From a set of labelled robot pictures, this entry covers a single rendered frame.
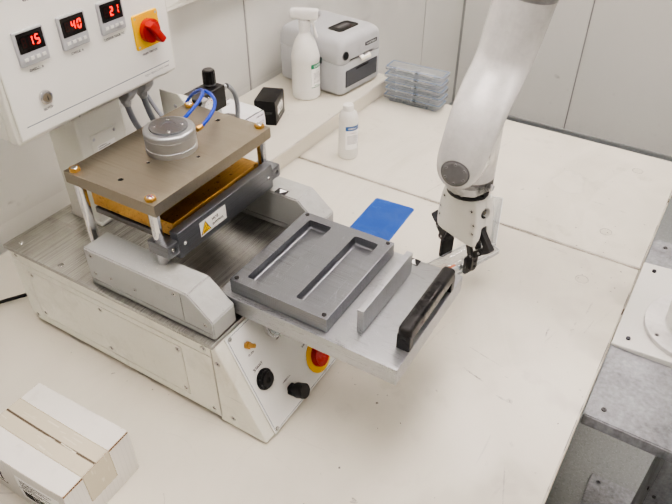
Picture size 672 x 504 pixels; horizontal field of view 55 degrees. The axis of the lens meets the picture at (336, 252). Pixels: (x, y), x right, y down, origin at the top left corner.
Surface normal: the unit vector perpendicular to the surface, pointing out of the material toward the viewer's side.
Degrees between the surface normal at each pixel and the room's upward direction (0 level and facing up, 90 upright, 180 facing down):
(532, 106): 90
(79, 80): 90
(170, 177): 0
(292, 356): 65
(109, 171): 0
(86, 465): 3
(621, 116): 90
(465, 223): 91
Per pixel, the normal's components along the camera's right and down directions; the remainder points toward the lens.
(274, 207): -0.52, 0.53
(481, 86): -0.22, -0.18
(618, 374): 0.00, -0.79
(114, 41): 0.86, 0.32
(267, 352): 0.77, -0.04
